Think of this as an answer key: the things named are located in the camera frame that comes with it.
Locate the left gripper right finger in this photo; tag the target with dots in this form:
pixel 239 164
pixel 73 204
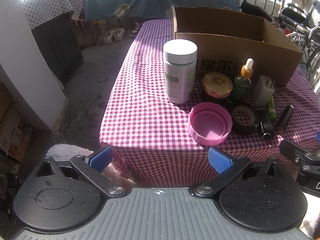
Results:
pixel 228 169

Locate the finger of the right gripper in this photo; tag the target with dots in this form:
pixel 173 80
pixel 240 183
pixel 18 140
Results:
pixel 297 154

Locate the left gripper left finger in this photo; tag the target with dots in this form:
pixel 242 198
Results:
pixel 90 167

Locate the black cylinder battery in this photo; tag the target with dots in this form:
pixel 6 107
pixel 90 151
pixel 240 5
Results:
pixel 284 119

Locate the pink plastic lid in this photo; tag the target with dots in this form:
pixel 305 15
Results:
pixel 209 124

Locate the green lip balm tube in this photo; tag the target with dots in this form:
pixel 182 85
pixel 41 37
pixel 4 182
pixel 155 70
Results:
pixel 271 109

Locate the black tape roll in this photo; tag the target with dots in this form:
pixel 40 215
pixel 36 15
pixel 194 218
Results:
pixel 245 119

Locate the white charger plug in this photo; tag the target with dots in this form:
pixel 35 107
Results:
pixel 263 91

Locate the gold lid jar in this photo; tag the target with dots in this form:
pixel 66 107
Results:
pixel 217 85

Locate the green dropper bottle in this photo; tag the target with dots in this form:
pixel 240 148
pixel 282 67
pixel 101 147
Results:
pixel 242 82

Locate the white pill bottle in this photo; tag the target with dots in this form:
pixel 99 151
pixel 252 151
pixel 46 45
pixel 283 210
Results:
pixel 180 59

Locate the purple checkered tablecloth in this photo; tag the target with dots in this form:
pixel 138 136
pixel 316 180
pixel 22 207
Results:
pixel 149 134

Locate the small cardboard box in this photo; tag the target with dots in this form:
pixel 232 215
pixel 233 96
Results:
pixel 15 130

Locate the white sneaker pair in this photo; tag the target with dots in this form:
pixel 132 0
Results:
pixel 108 37
pixel 119 34

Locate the brown cardboard box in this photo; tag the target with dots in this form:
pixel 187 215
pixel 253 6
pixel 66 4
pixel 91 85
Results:
pixel 226 39

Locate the dark cabinet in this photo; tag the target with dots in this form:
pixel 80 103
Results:
pixel 59 46

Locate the wheelchair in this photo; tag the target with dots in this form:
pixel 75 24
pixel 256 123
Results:
pixel 304 33

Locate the brown white sneaker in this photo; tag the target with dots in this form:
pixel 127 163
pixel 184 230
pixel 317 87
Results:
pixel 136 29

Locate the black seat cushion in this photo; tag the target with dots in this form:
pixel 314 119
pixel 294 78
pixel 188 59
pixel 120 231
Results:
pixel 255 10

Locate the polka dot cloth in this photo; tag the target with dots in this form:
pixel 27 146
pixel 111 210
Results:
pixel 38 12

